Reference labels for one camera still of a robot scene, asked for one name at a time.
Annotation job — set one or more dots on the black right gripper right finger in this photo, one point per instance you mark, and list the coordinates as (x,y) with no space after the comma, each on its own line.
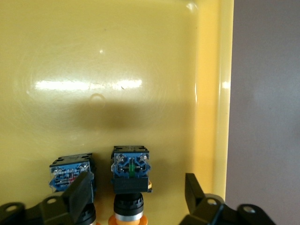
(194,201)

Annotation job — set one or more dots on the yellow push button switch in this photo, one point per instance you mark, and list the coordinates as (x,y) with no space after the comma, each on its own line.
(68,165)
(131,185)

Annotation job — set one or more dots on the yellow plastic tray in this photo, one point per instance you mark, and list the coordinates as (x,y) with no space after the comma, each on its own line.
(117,70)

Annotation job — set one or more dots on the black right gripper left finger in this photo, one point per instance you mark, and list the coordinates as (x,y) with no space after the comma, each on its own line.
(75,197)

